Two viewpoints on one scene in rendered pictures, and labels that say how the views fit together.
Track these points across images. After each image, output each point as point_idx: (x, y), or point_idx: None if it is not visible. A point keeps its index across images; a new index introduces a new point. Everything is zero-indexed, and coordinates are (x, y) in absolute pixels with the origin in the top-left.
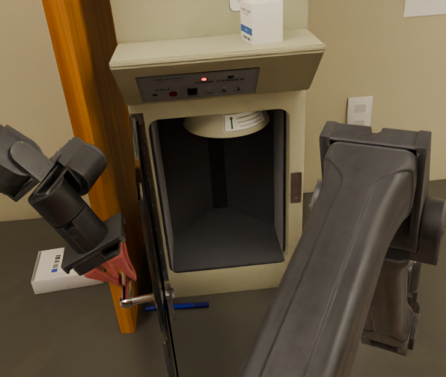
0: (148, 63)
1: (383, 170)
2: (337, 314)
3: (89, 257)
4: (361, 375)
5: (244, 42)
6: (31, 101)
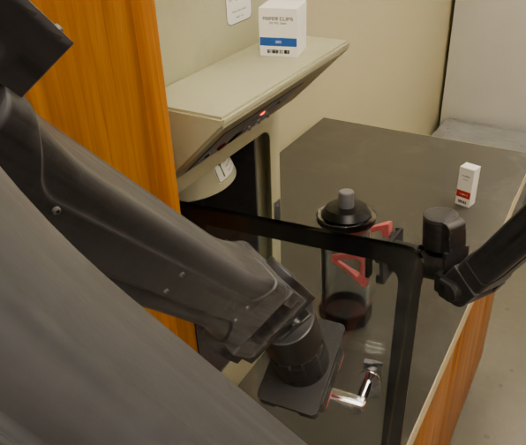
0: (252, 105)
1: None
2: None
3: (331, 376)
4: (419, 354)
5: (276, 57)
6: None
